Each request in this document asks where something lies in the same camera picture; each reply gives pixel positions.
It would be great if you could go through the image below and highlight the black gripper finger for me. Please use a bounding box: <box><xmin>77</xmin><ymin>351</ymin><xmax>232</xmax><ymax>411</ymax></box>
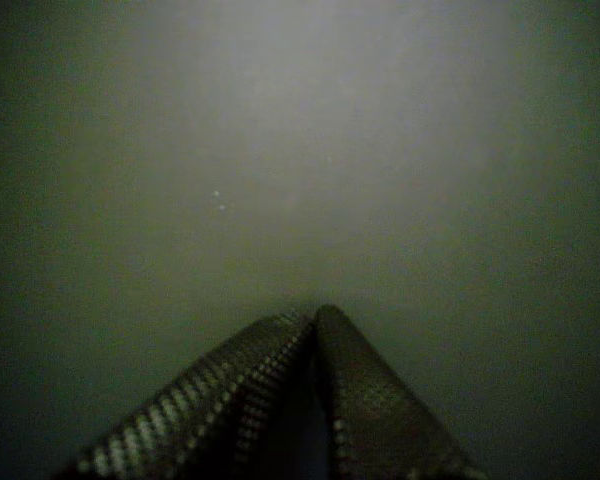
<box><xmin>54</xmin><ymin>309</ymin><xmax>326</xmax><ymax>480</ymax></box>
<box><xmin>313</xmin><ymin>303</ymin><xmax>487</xmax><ymax>480</ymax></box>

